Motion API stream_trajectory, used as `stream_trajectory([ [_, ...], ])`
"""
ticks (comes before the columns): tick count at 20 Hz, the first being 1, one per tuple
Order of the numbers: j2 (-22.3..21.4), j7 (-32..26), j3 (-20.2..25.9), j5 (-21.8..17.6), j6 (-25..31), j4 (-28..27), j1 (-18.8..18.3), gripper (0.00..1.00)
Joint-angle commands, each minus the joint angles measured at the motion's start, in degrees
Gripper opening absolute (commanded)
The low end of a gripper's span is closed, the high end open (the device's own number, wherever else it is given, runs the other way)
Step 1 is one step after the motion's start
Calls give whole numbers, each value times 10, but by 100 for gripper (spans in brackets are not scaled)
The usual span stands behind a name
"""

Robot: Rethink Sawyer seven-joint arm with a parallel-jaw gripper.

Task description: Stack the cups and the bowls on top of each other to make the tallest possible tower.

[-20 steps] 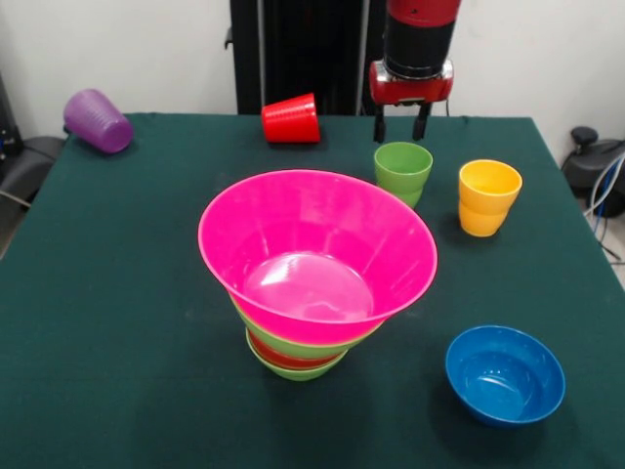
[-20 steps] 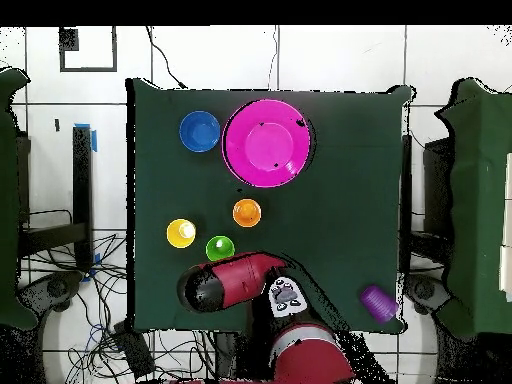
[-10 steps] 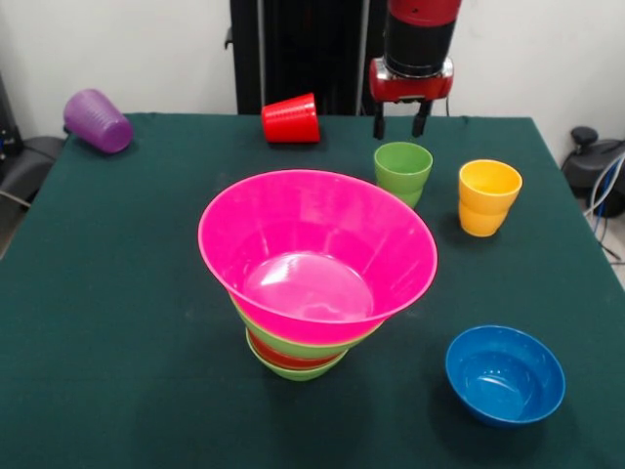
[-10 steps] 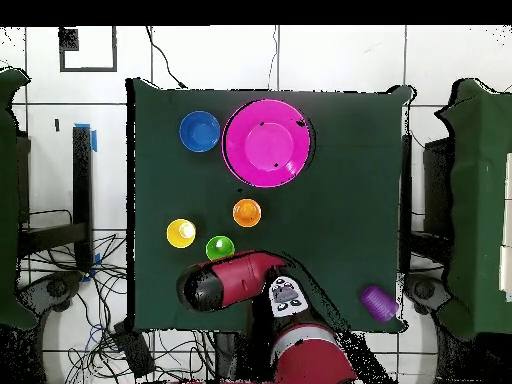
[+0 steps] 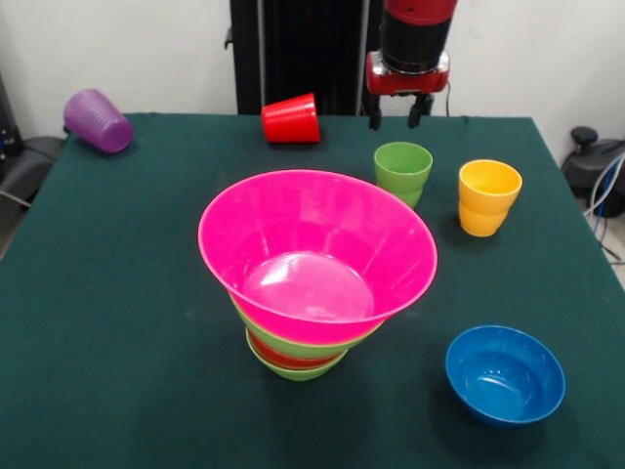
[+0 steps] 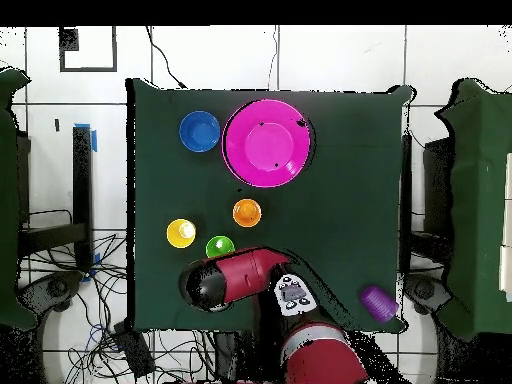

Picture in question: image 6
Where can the white board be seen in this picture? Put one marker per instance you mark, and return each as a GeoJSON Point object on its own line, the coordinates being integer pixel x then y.
{"type": "Point", "coordinates": [507, 224]}

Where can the orange cup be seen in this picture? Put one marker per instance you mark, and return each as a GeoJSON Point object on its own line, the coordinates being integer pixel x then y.
{"type": "Point", "coordinates": [246, 212]}

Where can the dark green tablecloth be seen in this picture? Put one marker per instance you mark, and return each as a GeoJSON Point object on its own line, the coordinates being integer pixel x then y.
{"type": "Point", "coordinates": [180, 180]}

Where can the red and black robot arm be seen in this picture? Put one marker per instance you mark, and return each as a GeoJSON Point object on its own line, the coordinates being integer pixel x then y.
{"type": "Point", "coordinates": [244, 276]}

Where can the black post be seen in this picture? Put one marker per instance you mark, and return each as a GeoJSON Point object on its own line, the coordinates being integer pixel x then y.
{"type": "Point", "coordinates": [82, 180]}

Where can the green cup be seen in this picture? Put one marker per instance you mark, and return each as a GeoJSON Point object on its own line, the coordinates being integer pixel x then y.
{"type": "Point", "coordinates": [218, 244]}

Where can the black power strip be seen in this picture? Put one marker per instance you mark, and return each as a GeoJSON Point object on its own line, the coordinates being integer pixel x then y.
{"type": "Point", "coordinates": [134, 350]}

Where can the blue bowl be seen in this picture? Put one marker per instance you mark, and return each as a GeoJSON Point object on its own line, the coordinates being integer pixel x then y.
{"type": "Point", "coordinates": [200, 131]}

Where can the green-clothed side table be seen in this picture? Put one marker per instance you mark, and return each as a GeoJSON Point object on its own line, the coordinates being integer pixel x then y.
{"type": "Point", "coordinates": [8, 200]}
{"type": "Point", "coordinates": [480, 200]}

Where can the black wheeled base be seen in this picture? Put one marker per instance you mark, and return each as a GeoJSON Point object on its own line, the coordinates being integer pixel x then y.
{"type": "Point", "coordinates": [424, 288]}
{"type": "Point", "coordinates": [58, 288]}

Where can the large pink bowl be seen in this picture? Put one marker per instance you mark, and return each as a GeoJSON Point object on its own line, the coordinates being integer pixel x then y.
{"type": "Point", "coordinates": [266, 144]}

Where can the purple cup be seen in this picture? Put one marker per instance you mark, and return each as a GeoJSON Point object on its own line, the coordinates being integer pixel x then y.
{"type": "Point", "coordinates": [379, 304]}

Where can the blue tape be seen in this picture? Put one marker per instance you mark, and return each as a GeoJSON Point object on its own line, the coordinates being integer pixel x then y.
{"type": "Point", "coordinates": [94, 140]}

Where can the yellow cup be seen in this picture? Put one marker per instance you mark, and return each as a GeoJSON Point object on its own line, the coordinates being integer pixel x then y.
{"type": "Point", "coordinates": [180, 233]}

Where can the black square frame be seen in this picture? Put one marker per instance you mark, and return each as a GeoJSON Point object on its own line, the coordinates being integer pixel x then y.
{"type": "Point", "coordinates": [68, 40]}

